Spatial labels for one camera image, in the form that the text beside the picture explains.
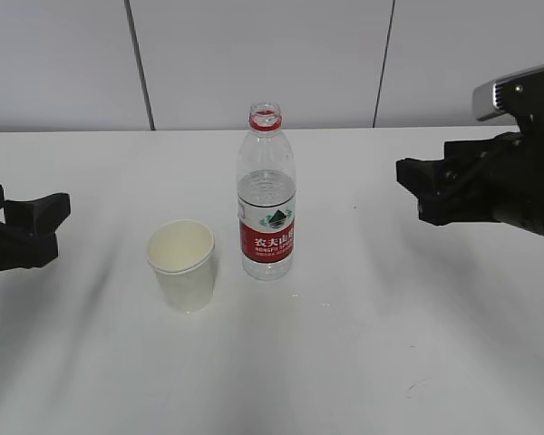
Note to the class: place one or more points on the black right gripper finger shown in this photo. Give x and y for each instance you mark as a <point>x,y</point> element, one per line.
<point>473,203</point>
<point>462,163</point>

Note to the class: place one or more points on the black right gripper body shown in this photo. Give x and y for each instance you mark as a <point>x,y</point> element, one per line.
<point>512,182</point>

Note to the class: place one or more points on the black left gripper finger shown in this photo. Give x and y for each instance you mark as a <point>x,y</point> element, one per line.
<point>19,249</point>
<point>38,217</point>

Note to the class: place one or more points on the white paper cup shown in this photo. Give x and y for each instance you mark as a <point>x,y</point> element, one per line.
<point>182,257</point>

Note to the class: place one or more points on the clear Nongfu Spring water bottle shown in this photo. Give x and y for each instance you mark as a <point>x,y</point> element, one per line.
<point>266,189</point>

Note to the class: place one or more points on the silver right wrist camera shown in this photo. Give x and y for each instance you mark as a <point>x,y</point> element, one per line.
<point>519,95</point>

